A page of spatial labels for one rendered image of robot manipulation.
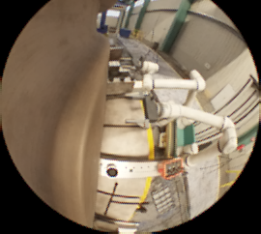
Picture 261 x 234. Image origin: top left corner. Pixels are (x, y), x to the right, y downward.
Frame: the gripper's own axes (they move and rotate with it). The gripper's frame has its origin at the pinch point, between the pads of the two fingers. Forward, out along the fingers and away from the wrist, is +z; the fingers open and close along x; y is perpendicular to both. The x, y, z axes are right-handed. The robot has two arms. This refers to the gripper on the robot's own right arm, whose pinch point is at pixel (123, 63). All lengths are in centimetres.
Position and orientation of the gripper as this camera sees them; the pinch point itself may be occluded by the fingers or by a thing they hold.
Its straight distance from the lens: 68.1
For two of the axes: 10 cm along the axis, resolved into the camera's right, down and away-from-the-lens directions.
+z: -9.5, 0.6, -3.2
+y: -2.4, 5.5, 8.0
